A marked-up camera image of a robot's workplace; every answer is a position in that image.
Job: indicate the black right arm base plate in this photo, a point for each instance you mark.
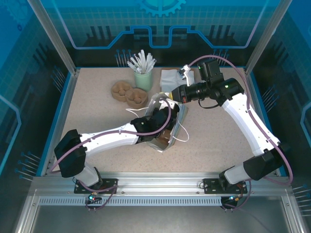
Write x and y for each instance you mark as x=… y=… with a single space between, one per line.
x=210 y=185

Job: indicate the green paper takeout bag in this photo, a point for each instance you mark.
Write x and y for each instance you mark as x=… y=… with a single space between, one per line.
x=182 y=114

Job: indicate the white wrapped straw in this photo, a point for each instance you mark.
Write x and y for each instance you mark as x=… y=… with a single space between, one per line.
x=150 y=62
x=142 y=58
x=153 y=65
x=135 y=63
x=133 y=67
x=147 y=60
x=139 y=61

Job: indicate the brown pulp cup carrier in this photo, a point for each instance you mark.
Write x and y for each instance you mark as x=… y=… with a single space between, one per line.
x=119 y=91
x=165 y=138
x=137 y=99

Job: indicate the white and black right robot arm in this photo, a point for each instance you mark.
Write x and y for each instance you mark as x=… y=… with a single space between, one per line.
x=247 y=126

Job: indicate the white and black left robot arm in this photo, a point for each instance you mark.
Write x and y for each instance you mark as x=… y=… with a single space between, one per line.
x=109 y=139

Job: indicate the small circuit board with LEDs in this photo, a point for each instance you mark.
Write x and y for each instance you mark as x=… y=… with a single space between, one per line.
x=233 y=198
x=94 y=198

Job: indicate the white paper napkins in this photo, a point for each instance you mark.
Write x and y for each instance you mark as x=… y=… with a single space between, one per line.
x=167 y=80

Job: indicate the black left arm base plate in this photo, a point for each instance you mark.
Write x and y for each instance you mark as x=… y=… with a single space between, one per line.
x=109 y=185

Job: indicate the aluminium mounting rail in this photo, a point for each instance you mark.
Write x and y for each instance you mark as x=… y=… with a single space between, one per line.
x=158 y=180

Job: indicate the green straw holder cup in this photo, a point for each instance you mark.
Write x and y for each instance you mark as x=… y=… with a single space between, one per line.
x=143 y=81

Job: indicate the aluminium frame post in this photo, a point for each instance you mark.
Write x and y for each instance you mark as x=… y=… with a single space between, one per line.
x=56 y=38
x=264 y=36

